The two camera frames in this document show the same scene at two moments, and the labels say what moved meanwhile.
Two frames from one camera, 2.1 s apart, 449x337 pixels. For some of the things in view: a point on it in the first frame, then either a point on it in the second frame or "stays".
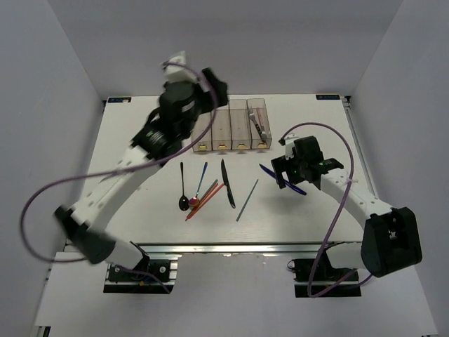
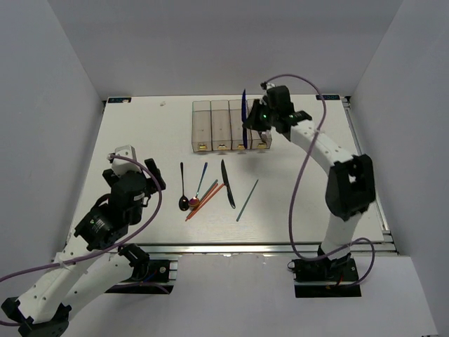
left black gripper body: (203, 102) to (153, 182)
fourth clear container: (259, 124) stays
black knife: (226, 182) stays
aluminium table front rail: (247, 248) stays
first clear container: (204, 142) stays
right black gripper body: (292, 167) to (262, 118)
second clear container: (221, 130) stays
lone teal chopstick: (247, 201) stays
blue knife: (271, 173) to (244, 118)
